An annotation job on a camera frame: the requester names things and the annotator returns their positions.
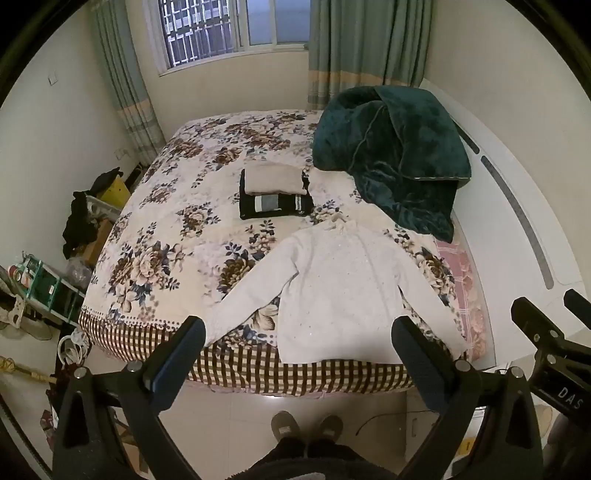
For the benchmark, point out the white sweater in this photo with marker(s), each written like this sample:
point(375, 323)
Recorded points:
point(341, 295)

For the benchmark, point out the white headboard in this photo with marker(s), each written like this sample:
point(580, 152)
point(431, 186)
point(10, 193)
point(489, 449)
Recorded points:
point(489, 221)

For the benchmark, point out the green curtain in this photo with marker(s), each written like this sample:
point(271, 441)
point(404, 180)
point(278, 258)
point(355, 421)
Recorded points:
point(124, 83)
point(364, 46)

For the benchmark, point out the person's legs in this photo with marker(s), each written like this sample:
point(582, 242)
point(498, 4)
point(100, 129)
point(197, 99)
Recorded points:
point(314, 461)

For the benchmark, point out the folded black striped garment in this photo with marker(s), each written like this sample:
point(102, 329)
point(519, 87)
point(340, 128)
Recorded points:
point(277, 206)

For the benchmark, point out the cardboard box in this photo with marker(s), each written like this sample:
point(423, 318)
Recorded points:
point(97, 240)

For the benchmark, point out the wall socket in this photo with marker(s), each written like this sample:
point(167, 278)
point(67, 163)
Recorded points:
point(122, 153)

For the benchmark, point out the floral bedsheet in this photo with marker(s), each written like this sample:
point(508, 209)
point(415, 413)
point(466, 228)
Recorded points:
point(184, 194)

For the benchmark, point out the barred window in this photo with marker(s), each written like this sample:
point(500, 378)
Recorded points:
point(203, 32)

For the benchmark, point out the green rack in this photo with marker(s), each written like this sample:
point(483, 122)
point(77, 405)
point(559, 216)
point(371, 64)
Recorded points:
point(46, 290)

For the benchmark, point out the person's right slipper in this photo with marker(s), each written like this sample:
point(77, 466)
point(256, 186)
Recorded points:
point(330, 428)

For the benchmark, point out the wall switch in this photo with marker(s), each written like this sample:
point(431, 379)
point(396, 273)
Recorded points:
point(53, 79)

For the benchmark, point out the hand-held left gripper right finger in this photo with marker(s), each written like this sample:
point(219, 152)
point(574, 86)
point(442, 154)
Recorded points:
point(415, 364)

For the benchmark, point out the dark green blanket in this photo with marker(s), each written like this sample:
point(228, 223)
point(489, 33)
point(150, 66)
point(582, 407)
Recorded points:
point(392, 138)

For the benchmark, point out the black clothes pile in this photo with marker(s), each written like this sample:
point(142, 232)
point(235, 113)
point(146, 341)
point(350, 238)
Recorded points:
point(78, 221)

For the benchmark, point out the pink floral sheet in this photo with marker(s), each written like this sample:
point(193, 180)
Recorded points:
point(461, 277)

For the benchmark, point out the yellow box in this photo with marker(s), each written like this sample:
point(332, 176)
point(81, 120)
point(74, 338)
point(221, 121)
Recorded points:
point(116, 194)

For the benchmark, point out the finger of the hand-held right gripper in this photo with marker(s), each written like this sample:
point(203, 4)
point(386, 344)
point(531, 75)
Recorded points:
point(579, 307)
point(538, 323)

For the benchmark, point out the folded beige garment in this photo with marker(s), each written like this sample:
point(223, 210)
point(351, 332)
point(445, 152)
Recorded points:
point(272, 180)

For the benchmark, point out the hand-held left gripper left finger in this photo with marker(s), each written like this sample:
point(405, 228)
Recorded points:
point(161, 374)

